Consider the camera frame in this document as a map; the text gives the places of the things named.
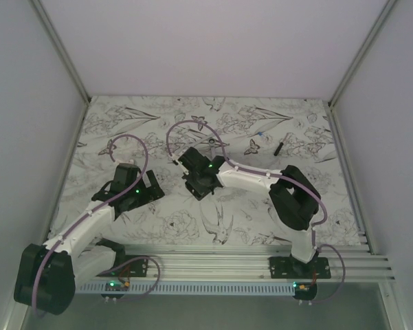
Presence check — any black fuse box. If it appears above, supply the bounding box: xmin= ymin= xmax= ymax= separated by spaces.
xmin=186 ymin=181 xmax=214 ymax=201

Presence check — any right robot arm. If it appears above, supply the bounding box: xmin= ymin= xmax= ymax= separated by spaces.
xmin=172 ymin=147 xmax=321 ymax=278

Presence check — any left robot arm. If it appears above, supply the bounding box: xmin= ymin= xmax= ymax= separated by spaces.
xmin=13 ymin=163 xmax=164 ymax=315

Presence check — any open end wrench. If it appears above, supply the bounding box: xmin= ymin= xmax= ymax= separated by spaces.
xmin=194 ymin=129 xmax=223 ymax=144

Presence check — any floral table mat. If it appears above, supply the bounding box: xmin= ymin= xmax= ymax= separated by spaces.
xmin=50 ymin=96 xmax=360 ymax=245

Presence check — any left controller board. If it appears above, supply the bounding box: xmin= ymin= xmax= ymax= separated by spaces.
xmin=105 ymin=280 xmax=130 ymax=292

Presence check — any controller board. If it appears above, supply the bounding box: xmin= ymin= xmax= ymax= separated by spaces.
xmin=293 ymin=282 xmax=317 ymax=293
xmin=105 ymin=280 xmax=130 ymax=292

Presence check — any right controller board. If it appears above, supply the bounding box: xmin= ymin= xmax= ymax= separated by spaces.
xmin=293 ymin=282 xmax=317 ymax=293

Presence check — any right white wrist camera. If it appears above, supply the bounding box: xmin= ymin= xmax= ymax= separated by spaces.
xmin=170 ymin=154 xmax=189 ymax=175

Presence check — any ratchet ring wrench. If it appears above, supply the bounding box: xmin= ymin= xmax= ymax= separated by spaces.
xmin=208 ymin=137 xmax=217 ymax=159

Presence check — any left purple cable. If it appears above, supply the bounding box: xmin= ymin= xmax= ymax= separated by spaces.
xmin=30 ymin=135 xmax=150 ymax=317

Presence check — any purple cable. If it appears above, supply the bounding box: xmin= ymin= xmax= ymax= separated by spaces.
xmin=30 ymin=135 xmax=150 ymax=317
xmin=166 ymin=120 xmax=346 ymax=305

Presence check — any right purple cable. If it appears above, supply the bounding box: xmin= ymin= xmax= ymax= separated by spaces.
xmin=166 ymin=120 xmax=346 ymax=305

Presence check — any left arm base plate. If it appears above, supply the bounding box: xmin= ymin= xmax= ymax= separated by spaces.
xmin=97 ymin=254 xmax=148 ymax=278

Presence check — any black handled tool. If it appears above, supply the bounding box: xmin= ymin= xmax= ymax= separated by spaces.
xmin=274 ymin=134 xmax=289 ymax=157

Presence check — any aluminium rail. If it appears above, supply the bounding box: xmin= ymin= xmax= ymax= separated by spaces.
xmin=127 ymin=245 xmax=395 ymax=283

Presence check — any perforated cable duct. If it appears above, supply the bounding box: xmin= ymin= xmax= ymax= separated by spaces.
xmin=76 ymin=280 xmax=295 ymax=296

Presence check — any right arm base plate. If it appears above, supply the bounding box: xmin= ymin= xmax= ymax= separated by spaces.
xmin=269 ymin=254 xmax=331 ymax=280

